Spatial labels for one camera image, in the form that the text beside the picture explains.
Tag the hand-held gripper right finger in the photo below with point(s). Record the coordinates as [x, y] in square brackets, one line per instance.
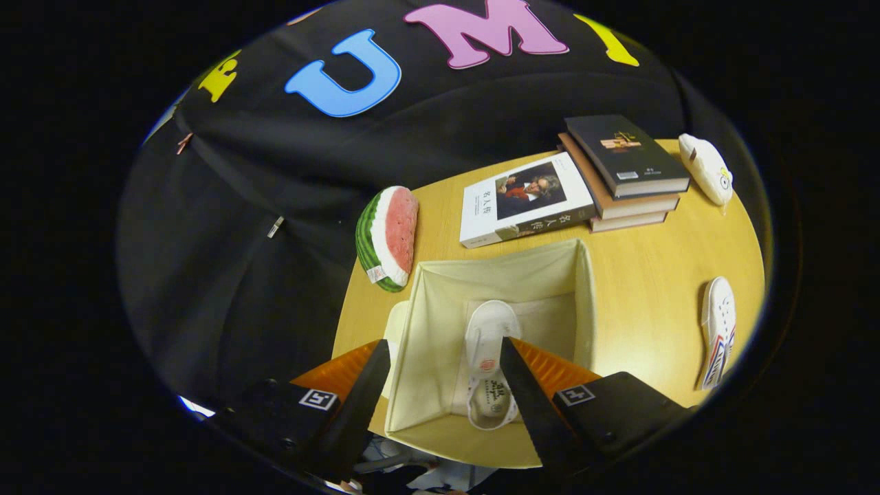
[540, 412]

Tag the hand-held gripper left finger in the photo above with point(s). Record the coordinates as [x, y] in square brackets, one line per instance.
[354, 412]

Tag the white canvas shoe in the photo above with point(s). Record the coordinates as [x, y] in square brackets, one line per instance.
[488, 330]
[718, 323]

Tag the beige fabric storage box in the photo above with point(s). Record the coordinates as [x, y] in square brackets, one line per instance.
[440, 330]

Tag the watermelon slice plush toy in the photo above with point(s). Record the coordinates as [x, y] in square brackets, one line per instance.
[392, 234]

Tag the silver cloth clip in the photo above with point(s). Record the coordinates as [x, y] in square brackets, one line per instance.
[275, 227]

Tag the thin brown book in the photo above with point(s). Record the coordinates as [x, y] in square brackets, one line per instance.
[629, 222]

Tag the white portrait cover book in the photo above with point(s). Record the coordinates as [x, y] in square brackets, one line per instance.
[522, 199]

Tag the brown cover book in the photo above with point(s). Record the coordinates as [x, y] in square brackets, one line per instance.
[636, 206]

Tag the white plush toy with face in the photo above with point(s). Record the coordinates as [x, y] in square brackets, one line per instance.
[705, 165]

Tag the red cloth clip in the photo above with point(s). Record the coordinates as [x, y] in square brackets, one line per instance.
[183, 143]

